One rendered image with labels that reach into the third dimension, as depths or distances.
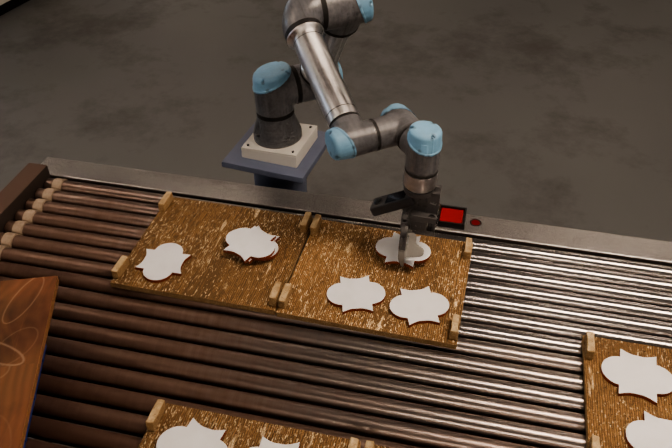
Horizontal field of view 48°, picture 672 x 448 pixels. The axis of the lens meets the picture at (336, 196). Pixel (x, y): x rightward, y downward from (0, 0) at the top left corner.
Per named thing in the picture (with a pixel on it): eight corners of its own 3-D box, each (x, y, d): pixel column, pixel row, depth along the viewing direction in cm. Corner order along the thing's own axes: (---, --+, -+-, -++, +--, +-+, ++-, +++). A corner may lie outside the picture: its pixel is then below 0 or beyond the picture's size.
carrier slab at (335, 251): (316, 222, 198) (316, 218, 197) (472, 247, 189) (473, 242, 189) (276, 316, 170) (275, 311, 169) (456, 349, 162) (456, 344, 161)
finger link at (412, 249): (420, 273, 176) (426, 236, 173) (395, 268, 177) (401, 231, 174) (421, 269, 178) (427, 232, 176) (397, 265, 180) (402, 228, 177)
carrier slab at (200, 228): (169, 200, 205) (169, 195, 205) (313, 221, 198) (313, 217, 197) (110, 287, 178) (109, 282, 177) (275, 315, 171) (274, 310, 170)
